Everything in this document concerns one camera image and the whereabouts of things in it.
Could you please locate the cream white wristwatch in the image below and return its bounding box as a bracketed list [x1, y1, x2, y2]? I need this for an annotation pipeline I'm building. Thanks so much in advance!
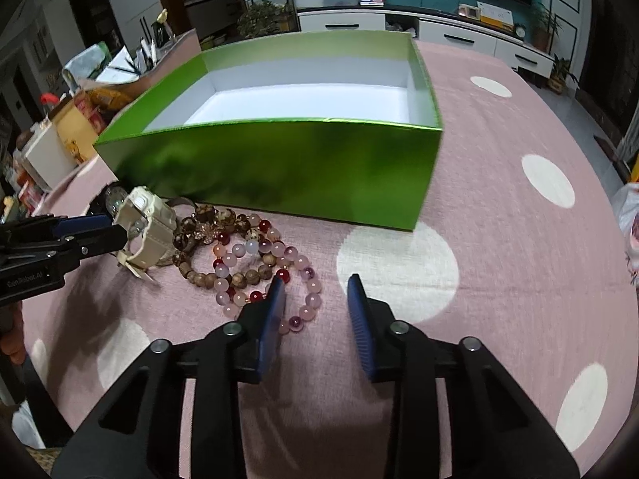
[115, 186, 177, 282]

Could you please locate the brown wooden bead bracelet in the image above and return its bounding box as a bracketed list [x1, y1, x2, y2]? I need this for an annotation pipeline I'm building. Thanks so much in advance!
[171, 202, 276, 290]

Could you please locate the red pink bead bracelet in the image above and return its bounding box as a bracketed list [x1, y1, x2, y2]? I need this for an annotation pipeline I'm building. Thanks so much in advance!
[211, 218, 294, 320]

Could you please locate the pale pink bead bracelet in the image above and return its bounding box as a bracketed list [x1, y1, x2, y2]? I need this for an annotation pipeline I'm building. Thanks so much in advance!
[246, 211, 324, 335]

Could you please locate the person's left hand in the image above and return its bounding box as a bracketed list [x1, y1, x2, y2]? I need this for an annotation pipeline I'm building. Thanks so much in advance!
[1, 302, 27, 366]

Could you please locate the pink desk organizer box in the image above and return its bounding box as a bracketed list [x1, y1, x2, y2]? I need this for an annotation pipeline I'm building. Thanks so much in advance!
[105, 29, 201, 99]

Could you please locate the white plastic shopping bag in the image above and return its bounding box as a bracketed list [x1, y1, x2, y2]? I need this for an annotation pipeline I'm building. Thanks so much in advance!
[611, 183, 639, 288]

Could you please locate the potted green plant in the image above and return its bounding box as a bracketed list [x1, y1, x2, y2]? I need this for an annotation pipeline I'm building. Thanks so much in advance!
[238, 0, 298, 39]

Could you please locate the green cardboard box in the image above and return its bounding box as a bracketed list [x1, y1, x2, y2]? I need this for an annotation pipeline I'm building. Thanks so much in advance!
[95, 30, 443, 230]

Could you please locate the white tv cabinet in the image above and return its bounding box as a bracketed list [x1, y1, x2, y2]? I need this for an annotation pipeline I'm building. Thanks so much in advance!
[298, 9, 554, 79]

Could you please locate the small alarm clock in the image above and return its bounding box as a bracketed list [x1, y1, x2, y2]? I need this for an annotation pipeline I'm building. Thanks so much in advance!
[514, 25, 526, 39]

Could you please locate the yellow white box on cabinet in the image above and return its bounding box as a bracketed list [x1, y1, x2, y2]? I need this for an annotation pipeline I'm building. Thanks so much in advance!
[478, 1, 514, 34]

